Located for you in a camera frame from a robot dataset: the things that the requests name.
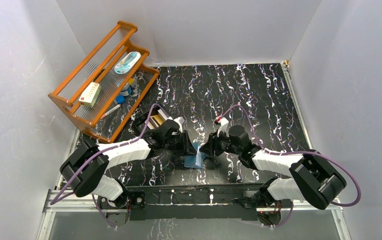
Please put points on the black plastic card box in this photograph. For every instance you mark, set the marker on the black plastic card box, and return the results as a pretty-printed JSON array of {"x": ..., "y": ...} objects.
[{"x": 140, "y": 122}]

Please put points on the blue small object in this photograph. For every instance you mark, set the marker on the blue small object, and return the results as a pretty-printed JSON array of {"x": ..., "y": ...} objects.
[{"x": 123, "y": 94}]

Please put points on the grey pen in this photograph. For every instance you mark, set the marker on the grey pen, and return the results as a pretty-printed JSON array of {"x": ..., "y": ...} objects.
[{"x": 111, "y": 111}]

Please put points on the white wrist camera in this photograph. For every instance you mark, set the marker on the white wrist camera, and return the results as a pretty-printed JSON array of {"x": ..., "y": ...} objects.
[
  {"x": 180, "y": 121},
  {"x": 222, "y": 124}
]

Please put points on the white card stack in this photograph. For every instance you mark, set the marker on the white card stack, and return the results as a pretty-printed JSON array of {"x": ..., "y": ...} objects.
[{"x": 157, "y": 118}]

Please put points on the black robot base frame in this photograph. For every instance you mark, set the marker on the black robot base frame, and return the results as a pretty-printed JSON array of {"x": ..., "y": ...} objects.
[{"x": 210, "y": 201}]

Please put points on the orange wooden shelf rack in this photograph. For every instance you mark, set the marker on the orange wooden shelf rack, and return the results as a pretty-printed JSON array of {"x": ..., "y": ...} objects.
[{"x": 98, "y": 66}]

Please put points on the light blue oval case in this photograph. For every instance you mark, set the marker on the light blue oval case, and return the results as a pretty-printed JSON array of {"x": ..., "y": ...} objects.
[{"x": 126, "y": 64}]

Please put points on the white red small box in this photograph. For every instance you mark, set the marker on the white red small box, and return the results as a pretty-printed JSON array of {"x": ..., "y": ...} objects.
[{"x": 90, "y": 94}]

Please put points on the blue card holder wallet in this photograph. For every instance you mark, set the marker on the blue card holder wallet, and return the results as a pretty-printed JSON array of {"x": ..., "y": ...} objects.
[{"x": 195, "y": 161}]

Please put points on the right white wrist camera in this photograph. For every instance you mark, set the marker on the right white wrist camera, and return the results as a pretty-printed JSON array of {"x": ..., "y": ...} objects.
[{"x": 222, "y": 124}]

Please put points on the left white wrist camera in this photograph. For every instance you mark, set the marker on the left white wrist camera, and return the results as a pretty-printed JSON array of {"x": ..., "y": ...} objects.
[{"x": 180, "y": 121}]

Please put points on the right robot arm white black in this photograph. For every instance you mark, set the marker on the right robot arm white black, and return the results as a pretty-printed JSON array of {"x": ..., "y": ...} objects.
[{"x": 309, "y": 177}]

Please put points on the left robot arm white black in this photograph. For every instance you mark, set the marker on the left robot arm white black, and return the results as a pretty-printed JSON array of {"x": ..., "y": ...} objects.
[{"x": 85, "y": 169}]

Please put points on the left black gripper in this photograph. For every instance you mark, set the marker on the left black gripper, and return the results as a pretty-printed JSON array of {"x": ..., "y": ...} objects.
[{"x": 187, "y": 145}]

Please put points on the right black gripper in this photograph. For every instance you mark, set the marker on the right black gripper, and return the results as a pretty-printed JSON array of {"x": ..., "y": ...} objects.
[{"x": 212, "y": 144}]

